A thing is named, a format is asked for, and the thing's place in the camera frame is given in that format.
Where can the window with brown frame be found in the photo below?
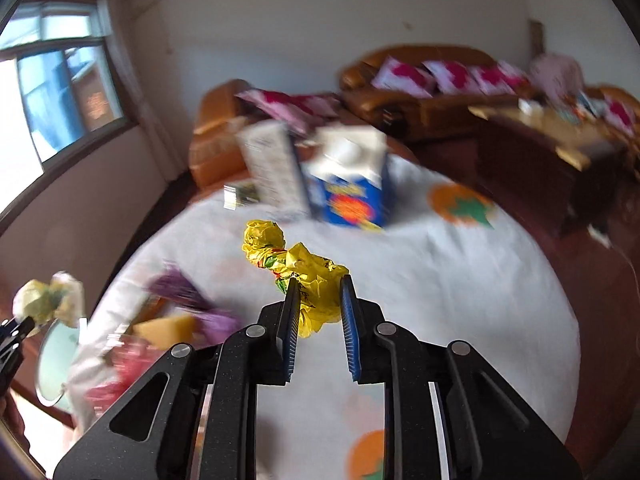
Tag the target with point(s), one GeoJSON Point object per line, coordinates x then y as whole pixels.
{"type": "Point", "coordinates": [61, 97]}

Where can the white orange printed tablecloth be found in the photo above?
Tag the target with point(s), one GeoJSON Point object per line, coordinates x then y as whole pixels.
{"type": "Point", "coordinates": [486, 283]}

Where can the pink floral pillow chaise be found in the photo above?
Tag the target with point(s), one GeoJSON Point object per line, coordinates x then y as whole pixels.
{"type": "Point", "coordinates": [302, 112]}

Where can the purple foil wrapper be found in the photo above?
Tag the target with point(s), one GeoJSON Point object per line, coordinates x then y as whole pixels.
{"type": "Point", "coordinates": [214, 324]}

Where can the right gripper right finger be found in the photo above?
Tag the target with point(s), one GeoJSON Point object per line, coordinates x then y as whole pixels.
{"type": "Point", "coordinates": [448, 413]}

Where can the pink floral cushion right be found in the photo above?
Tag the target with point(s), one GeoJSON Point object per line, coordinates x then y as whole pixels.
{"type": "Point", "coordinates": [500, 78]}

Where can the yellow sponge piece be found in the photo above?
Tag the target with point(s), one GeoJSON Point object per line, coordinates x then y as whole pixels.
{"type": "Point", "coordinates": [164, 333]}

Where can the white power strip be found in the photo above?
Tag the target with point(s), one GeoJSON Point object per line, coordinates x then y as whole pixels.
{"type": "Point", "coordinates": [599, 236]}

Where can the pink plastic bag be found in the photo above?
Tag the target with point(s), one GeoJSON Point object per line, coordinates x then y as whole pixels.
{"type": "Point", "coordinates": [123, 365]}

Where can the beige right curtain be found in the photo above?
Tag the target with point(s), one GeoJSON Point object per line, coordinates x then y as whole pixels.
{"type": "Point", "coordinates": [118, 27]}

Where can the tall white blue carton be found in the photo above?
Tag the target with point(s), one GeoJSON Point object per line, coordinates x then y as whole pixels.
{"type": "Point", "coordinates": [271, 159]}

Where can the pink covered chair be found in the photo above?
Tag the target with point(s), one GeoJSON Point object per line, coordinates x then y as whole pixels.
{"type": "Point", "coordinates": [557, 76]}

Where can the wooden coffee table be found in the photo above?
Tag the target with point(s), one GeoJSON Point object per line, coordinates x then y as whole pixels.
{"type": "Point", "coordinates": [564, 174]}

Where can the brown leather back sofa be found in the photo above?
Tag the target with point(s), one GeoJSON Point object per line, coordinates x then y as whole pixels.
{"type": "Point", "coordinates": [410, 119]}

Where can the pink floral cushion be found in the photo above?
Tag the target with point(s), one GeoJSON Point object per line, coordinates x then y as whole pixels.
{"type": "Point", "coordinates": [453, 78]}
{"type": "Point", "coordinates": [395, 75]}
{"type": "Point", "coordinates": [500, 78]}

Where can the pink floral cushion left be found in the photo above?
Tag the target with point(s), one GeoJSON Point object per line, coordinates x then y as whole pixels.
{"type": "Point", "coordinates": [395, 75]}

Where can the blue Look milk carton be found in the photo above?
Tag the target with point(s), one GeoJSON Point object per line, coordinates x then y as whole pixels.
{"type": "Point", "coordinates": [350, 176]}

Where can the white plastic wrapper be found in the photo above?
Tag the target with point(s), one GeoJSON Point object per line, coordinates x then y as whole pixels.
{"type": "Point", "coordinates": [62, 299]}

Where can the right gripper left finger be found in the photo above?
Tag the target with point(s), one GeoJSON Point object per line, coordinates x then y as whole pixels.
{"type": "Point", "coordinates": [193, 412]}

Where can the pink floral cushion middle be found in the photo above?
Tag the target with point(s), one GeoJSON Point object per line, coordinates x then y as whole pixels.
{"type": "Point", "coordinates": [453, 78]}

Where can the dark seaweed snack pack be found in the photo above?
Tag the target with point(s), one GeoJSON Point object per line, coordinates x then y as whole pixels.
{"type": "Point", "coordinates": [240, 194]}

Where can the yellow wrapper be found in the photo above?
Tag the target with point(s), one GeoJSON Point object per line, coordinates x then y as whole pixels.
{"type": "Point", "coordinates": [319, 278]}

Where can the brown leather chaise sofa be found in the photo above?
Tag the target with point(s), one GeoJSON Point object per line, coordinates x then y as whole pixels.
{"type": "Point", "coordinates": [215, 156]}

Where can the brown armchair with cushion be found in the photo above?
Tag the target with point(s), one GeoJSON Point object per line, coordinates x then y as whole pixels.
{"type": "Point", "coordinates": [613, 108]}

